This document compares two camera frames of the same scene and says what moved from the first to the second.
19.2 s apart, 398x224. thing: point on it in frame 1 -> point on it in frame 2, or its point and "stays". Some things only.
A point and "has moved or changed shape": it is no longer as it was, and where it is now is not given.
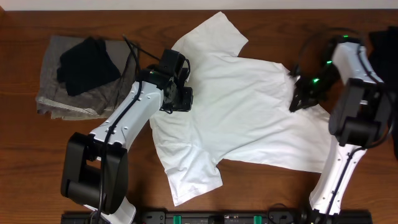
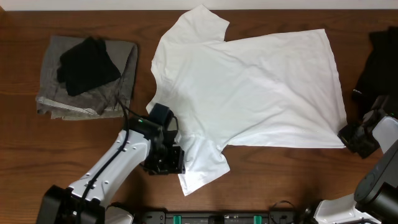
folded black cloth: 86,66 stays
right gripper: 305,99 -> 344,134
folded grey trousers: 54,98 stays
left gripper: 187,103 -> 176,165
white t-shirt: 240,111 has moved or changed shape
